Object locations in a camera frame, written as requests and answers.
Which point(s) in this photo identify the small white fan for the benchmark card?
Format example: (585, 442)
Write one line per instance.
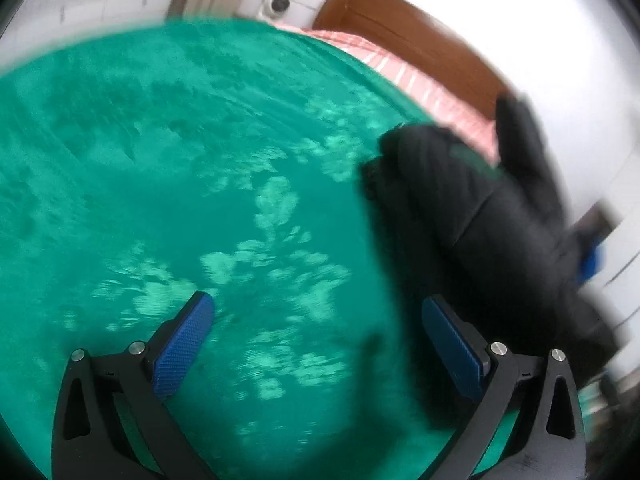
(277, 5)

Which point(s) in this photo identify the green floral blanket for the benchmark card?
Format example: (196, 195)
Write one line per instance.
(175, 185)

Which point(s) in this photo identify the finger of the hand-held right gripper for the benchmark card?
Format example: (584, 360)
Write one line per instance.
(591, 260)

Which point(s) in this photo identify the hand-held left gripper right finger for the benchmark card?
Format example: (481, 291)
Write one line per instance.
(452, 345)

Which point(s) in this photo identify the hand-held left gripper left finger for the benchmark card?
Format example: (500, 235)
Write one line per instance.
(182, 342)

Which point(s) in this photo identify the pink striped bed sheet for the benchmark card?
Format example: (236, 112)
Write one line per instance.
(425, 85)

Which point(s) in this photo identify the black puffer jacket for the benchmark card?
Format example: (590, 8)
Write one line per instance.
(450, 220)

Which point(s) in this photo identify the wooden headboard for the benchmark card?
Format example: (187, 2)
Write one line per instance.
(400, 25)

